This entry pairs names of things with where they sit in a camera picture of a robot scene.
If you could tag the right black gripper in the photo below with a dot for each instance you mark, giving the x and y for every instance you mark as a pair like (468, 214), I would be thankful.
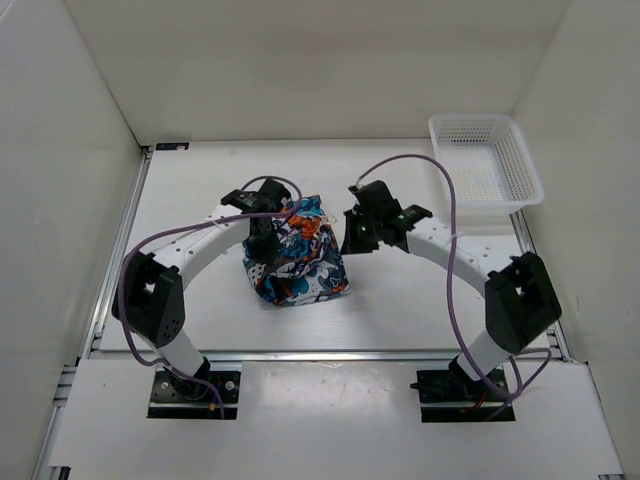
(351, 244)

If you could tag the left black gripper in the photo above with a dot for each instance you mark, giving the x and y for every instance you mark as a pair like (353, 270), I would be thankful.
(270, 251)

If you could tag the colourful patterned shorts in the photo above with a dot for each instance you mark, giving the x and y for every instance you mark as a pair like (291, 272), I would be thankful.
(309, 267)

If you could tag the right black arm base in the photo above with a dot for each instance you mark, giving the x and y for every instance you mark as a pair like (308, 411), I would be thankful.
(444, 398)

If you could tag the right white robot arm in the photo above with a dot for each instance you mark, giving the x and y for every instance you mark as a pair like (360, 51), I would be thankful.
(520, 302)

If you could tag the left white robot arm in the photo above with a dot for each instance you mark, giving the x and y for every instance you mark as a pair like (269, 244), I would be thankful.
(149, 300)

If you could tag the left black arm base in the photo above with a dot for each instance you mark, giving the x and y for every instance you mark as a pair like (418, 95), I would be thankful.
(172, 398)

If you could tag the white plastic basket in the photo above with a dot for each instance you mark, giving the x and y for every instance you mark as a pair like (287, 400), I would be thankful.
(488, 162)

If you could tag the dark label sticker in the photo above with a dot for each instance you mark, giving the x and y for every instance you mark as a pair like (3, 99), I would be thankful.
(172, 146)

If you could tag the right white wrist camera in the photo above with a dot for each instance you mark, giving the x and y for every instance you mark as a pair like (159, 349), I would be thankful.
(355, 188)

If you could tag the left aluminium rail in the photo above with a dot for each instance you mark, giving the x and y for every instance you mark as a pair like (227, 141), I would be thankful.
(94, 324)

